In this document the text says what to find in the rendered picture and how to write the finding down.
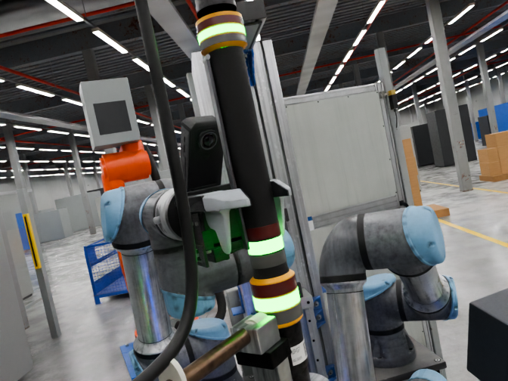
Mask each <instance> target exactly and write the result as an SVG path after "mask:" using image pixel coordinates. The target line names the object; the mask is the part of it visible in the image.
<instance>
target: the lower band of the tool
mask: <svg viewBox="0 0 508 381"><path fill-rule="evenodd" d="M294 274H295V272H294V271H293V270H289V272H287V273H286V274H284V275H281V276H279V277H274V278H270V279H264V280H258V279H255V278H253V277H252V278H251V279H250V281H249V282H250V283H251V284H252V285H256V286H262V285H269V284H274V283H280V282H282V281H285V280H288V279H290V278H291V277H293V276H294ZM296 289H297V288H295V289H294V290H293V291H291V292H289V293H287V294H284V295H281V296H286V295H288V294H290V293H292V292H294V291H295V290H296ZM281 296H275V297H271V298H257V297H255V296H253V297H254V298H256V299H275V298H278V297H281ZM299 303H300V300H299V302H298V303H297V304H295V305H294V306H292V307H290V308H286V309H284V310H280V311H286V310H288V309H291V308H293V307H295V306H296V305H298V304H299ZM256 311H257V312H262V313H276V312H280V311H270V312H263V311H258V310H256ZM302 316H303V314H302ZM302 316H301V317H299V318H298V319H296V320H294V321H292V322H289V323H287V324H281V325H278V329H281V328H285V327H289V326H292V325H294V324H296V323H297V322H299V321H300V320H301V318H302Z"/></svg>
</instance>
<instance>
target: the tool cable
mask: <svg viewBox="0 0 508 381"><path fill-rule="evenodd" d="M134 1H135V7H136V11H137V15H138V22H139V26H140V29H141V36H142V39H143V43H144V50H145V54H146V58H147V64H148V68H149V72H150V78H151V82H152V86H153V93H154V97H155V101H156V107H157V111H158V115H159V119H160V125H161V129H162V133H163V140H164V144H165V149H166V155H167V159H168V163H169V170H170V174H171V178H172V185H173V190H174V194H175V201H176V206H177V210H178V218H179V223H180V228H181V238H182V244H183V250H184V266H185V299H184V308H183V312H182V316H181V320H180V323H179V325H178V328H177V330H176V332H175V334H174V336H173V337H172V339H171V341H170V342H169V344H168V345H167V346H166V348H165V349H164V350H163V351H162V353H161V354H160V355H159V356H158V357H157V358H156V359H155V360H154V361H153V362H152V363H151V364H150V365H149V366H148V367H147V368H146V369H145V370H143V371H142V372H141V373H140V374H139V375H138V376H136V377H135V378H134V379H133V380H132V381H154V380H155V379H156V378H157V377H159V381H166V380H168V379H170V380H172V381H187V379H186V376H185V374H184V371H183V370H182V368H181V366H180V364H179V363H178V362H177V361H176V360H175V358H176V356H177V355H178V353H179V352H180V351H181V349H182V347H183V345H184V344H185V342H186V340H187V338H188V336H189V333H190V331H191V328H192V325H193V322H194V318H195V314H196V310H197V300H198V267H197V251H196V244H195V238H194V228H193V223H192V218H191V210H190V205H189V201H188V196H187V189H186V185H185V180H184V173H183V169H182V165H181V158H180V154H179V150H178V143H177V140H176V136H175V129H174V125H173V121H172V114H171V110H170V106H169V99H168V95H167V92H166V85H165V81H164V77H163V71H162V67H161V63H160V56H159V52H158V48H157V45H156V38H155V34H154V31H153V24H152V20H151V16H150V10H149V6H148V2H147V0H134Z"/></svg>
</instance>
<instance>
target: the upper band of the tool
mask: <svg viewBox="0 0 508 381"><path fill-rule="evenodd" d="M224 14H234V15H238V16H240V17H242V15H241V14H240V13H239V12H236V11H219V12H215V13H212V14H208V15H206V16H204V17H201V18H200V19H199V20H198V21H197V22H196V24H195V25H196V27H197V25H198V24H199V23H200V22H202V21H204V20H206V19H208V18H210V17H215V16H219V15H224ZM228 23H235V22H227V23H218V24H215V25H212V26H208V27H206V28H205V29H208V28H210V27H213V26H218V25H222V24H228ZM235 24H240V25H242V26H243V24H242V23H235ZM205 29H203V30H201V31H200V32H199V33H198V35H199V34H200V33H201V32H202V31H204V30H205ZM225 33H242V32H237V31H232V32H224V33H218V34H215V35H212V36H209V37H207V38H205V39H204V40H206V39H208V38H211V37H213V36H217V35H221V34H225ZM242 34H244V35H246V34H245V33H242ZM204 40H202V41H201V42H200V44H201V43H202V42H203V41H204ZM227 46H241V47H243V50H244V49H245V47H246V46H247V42H244V41H227V42H220V43H217V44H214V45H211V46H209V47H207V48H205V49H204V50H203V51H202V53H201V54H202V55H203V56H206V55H207V54H208V53H209V52H211V51H214V50H215V49H218V48H223V47H227Z"/></svg>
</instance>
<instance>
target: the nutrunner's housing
mask: <svg viewBox="0 0 508 381"><path fill-rule="evenodd" d="M195 4H196V13H197V17H198V18H201V17H204V16H206V15H208V14H212V13H215V12H219V11H236V10H237V6H236V2H235V0H195ZM278 330H279V334H280V337H282V338H288V339H289V342H290V348H291V355H290V356H289V357H288V360H289V364H290V370H291V374H292V378H293V381H311V378H310V374H309V371H308V355H307V351H306V347H305V340H304V336H303V333H302V327H301V323H300V321H299V322H297V323H296V324H294V325H292V326H289V327H285V328H281V329H278Z"/></svg>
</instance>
